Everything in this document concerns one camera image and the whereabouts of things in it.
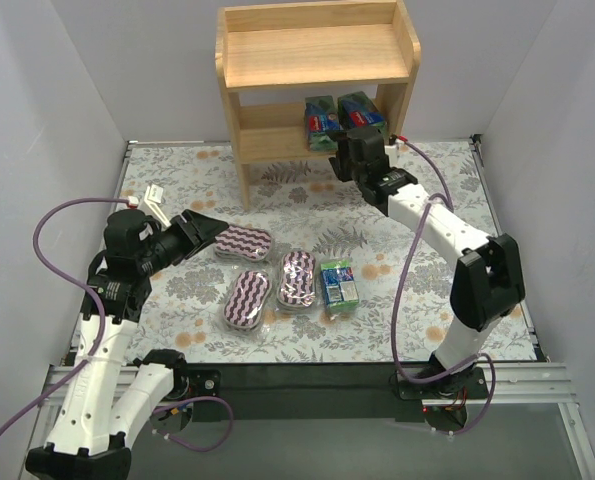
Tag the green blue sponge pack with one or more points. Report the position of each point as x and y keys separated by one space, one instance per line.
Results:
x=320 y=116
x=339 y=288
x=358 y=110

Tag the pink wavy sponge middle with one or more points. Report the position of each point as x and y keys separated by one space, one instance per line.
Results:
x=297 y=286

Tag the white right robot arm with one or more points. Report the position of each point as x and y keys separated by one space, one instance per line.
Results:
x=487 y=274

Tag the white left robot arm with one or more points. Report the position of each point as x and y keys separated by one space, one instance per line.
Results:
x=94 y=433

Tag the pink wavy sponge top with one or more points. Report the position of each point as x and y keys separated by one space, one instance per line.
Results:
x=244 y=243

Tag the pink wavy sponge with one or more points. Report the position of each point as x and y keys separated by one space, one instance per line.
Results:
x=243 y=308
x=297 y=286
x=244 y=243

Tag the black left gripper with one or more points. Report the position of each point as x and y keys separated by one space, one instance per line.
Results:
x=187 y=231

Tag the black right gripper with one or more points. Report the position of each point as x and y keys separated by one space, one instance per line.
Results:
x=341 y=167

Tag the floral patterned table mat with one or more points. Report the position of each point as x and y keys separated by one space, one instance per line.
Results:
x=403 y=286

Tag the white cable connector tag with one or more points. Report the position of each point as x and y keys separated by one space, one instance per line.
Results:
x=150 y=203

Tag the pink wavy sponge lower left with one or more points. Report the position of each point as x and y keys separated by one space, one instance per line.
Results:
x=243 y=308

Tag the wooden two-tier shelf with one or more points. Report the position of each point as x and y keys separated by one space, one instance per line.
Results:
x=308 y=44

